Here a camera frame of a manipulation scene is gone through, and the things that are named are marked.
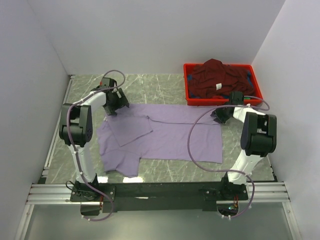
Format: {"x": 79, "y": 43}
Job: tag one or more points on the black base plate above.
{"x": 145, "y": 196}

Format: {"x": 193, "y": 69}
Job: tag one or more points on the lavender t shirt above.
{"x": 158, "y": 131}

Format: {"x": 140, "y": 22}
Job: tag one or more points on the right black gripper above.
{"x": 220, "y": 118}

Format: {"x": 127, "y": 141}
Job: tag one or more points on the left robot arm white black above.
{"x": 76, "y": 127}

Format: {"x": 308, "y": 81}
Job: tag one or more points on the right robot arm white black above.
{"x": 258, "y": 138}

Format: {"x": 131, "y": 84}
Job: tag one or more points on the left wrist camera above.
{"x": 108, "y": 83}

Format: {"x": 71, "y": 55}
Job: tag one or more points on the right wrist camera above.
{"x": 236, "y": 98}

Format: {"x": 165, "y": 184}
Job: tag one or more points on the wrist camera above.
{"x": 236, "y": 98}
{"x": 108, "y": 83}

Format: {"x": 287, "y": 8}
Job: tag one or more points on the aluminium front rail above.
{"x": 58, "y": 194}

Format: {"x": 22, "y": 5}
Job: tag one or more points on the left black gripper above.
{"x": 122, "y": 102}

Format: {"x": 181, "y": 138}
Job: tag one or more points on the dark red t shirt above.
{"x": 214, "y": 78}

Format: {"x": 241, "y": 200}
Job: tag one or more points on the red plastic bin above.
{"x": 191, "y": 101}

